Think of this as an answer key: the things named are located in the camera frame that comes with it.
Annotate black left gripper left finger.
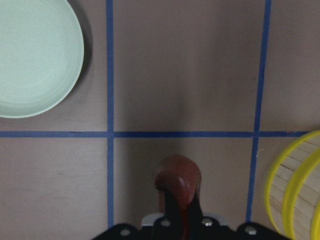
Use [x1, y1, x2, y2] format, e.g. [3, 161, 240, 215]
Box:
[152, 190, 184, 240]

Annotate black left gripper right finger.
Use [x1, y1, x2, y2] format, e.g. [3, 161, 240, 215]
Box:
[188, 194, 223, 240]

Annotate brown chocolate bun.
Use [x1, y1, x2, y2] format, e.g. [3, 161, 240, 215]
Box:
[154, 154, 202, 240]

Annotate light green plate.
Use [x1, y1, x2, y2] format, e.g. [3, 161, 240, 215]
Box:
[0, 0, 84, 119]

